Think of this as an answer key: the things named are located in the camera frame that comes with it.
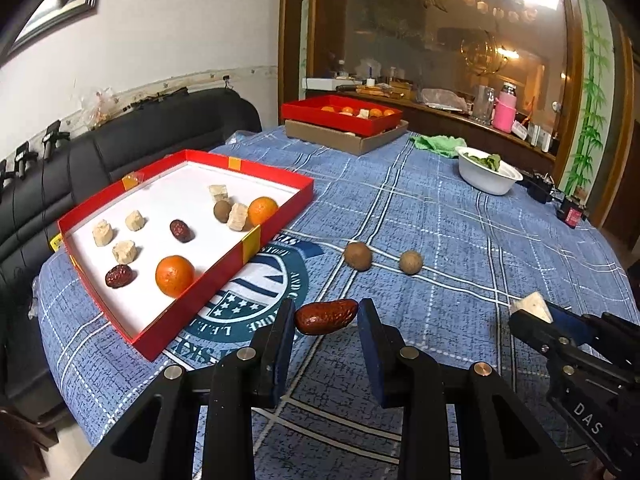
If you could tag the yellow printed packet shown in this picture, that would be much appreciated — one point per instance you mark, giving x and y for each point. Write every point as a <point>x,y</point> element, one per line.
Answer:
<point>55,243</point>

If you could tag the flat white box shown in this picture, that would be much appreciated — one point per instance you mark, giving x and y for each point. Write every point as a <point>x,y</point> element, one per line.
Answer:
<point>320,83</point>

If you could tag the green cloth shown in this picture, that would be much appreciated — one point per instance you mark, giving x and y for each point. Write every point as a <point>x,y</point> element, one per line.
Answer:
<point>439,143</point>

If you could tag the clear glass mug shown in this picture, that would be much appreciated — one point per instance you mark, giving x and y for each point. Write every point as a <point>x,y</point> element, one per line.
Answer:
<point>482,106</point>

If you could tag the black white gadget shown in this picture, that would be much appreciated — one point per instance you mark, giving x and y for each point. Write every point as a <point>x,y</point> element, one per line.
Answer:
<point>24,159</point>
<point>51,137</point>
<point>5,174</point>

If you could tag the brown longan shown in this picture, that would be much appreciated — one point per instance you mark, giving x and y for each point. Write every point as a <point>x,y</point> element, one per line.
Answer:
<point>411,263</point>
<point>221,211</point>
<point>358,256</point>

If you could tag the beige candy chunk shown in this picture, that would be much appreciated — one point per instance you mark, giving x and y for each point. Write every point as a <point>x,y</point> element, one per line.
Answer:
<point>135,220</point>
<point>239,217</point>
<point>219,192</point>
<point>125,251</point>
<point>103,233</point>
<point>532,306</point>
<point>363,113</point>

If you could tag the white bowl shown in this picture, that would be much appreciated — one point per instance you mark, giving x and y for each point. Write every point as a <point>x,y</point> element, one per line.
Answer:
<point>487,180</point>

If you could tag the brown cardboard box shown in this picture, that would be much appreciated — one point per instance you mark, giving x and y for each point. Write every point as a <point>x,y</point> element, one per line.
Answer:
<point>325,137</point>

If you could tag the large red white-lined box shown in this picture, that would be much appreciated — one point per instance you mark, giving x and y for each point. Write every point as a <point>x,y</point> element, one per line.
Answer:
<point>165,195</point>

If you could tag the black leather sofa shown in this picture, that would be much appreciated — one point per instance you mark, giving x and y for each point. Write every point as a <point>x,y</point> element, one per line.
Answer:
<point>125,140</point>

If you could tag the large wooden framed mirror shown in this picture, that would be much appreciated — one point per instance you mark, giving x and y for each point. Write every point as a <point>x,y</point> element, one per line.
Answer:
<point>400,25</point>

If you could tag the brown wooden stool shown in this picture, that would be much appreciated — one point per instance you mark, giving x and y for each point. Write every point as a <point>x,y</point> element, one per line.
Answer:
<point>25,432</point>

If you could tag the blue plaid tablecloth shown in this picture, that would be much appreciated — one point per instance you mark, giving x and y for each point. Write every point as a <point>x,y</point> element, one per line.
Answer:
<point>450,240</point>

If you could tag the dark red date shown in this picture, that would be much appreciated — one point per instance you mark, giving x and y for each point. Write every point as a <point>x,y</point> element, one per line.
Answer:
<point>180,231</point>
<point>119,276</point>
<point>325,316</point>

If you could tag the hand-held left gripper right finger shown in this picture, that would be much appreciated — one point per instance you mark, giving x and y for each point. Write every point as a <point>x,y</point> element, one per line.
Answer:
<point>372,352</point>

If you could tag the green leafy scraps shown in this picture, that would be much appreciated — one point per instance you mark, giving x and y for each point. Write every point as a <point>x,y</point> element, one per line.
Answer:
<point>484,161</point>

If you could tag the clear plastic bag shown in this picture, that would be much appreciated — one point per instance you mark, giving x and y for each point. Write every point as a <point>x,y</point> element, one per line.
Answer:
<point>103,106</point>
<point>441,98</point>

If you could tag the small red box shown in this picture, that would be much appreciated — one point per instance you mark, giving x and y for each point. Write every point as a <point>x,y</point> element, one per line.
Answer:
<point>310,115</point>

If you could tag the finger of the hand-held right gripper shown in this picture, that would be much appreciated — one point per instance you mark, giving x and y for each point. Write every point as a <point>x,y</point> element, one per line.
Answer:
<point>532,331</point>
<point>575,327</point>

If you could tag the black charger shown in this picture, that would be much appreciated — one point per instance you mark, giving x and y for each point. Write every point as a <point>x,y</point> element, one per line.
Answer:
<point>539,189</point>

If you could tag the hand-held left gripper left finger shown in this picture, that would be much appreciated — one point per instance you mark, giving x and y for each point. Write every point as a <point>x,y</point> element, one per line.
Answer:
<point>280,350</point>

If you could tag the red black device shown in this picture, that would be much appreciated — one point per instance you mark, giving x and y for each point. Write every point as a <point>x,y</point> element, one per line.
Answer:
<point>572,211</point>

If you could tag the pink bottle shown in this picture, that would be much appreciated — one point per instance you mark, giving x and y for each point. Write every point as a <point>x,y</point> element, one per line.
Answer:
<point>505,110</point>

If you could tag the framed wall picture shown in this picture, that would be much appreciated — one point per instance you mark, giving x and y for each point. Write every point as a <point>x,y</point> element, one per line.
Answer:
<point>55,10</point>

